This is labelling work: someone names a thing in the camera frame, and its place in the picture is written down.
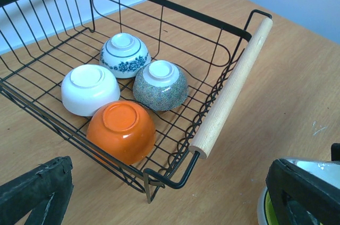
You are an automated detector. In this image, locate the blue floral porcelain bowl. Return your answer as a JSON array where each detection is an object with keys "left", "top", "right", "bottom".
[{"left": 99, "top": 32, "right": 151, "bottom": 79}]

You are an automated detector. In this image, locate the green bowl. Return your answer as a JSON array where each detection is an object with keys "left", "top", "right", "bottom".
[{"left": 257, "top": 187, "right": 279, "bottom": 225}]

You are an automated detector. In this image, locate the grey scale pattern bowl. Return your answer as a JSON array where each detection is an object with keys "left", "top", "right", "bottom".
[{"left": 132, "top": 60, "right": 189, "bottom": 111}]

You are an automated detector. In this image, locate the orange bowl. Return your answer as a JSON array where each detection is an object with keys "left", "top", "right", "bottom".
[{"left": 87, "top": 101, "right": 156, "bottom": 165}]

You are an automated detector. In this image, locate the plain white bowl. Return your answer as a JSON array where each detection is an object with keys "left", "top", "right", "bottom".
[{"left": 61, "top": 64, "right": 120, "bottom": 117}]

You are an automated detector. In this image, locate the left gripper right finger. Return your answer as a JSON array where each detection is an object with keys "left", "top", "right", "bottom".
[{"left": 266, "top": 143, "right": 339, "bottom": 224}]

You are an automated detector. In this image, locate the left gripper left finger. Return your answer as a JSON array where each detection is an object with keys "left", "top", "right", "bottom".
[{"left": 1, "top": 156, "right": 74, "bottom": 224}]

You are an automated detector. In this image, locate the black wire dish rack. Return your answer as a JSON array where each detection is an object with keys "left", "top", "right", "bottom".
[{"left": 0, "top": 0, "right": 274, "bottom": 204}]

